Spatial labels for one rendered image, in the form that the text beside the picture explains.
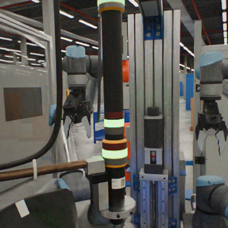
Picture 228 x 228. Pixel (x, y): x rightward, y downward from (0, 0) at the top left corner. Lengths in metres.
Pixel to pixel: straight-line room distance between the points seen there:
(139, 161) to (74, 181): 0.36
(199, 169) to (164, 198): 1.13
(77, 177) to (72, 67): 0.51
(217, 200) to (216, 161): 1.25
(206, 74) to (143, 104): 0.44
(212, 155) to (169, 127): 1.10
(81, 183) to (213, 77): 0.71
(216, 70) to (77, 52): 0.50
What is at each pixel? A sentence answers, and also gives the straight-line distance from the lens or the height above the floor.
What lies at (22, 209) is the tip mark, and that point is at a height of 1.43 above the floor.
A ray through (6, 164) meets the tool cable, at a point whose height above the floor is 1.56.
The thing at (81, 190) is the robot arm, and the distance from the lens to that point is 1.17.
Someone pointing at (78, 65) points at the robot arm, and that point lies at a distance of 0.96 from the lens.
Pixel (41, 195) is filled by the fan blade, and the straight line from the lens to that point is 0.57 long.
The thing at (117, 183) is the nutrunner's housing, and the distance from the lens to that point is 0.43.
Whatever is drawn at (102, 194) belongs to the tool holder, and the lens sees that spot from 0.43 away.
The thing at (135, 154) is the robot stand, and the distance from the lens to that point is 1.30.
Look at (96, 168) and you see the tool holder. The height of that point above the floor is 1.54.
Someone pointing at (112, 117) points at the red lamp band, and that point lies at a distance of 0.41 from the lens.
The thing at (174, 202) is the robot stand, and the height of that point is 1.08.
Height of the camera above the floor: 1.67
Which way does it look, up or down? 7 degrees down
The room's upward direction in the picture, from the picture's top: 2 degrees counter-clockwise
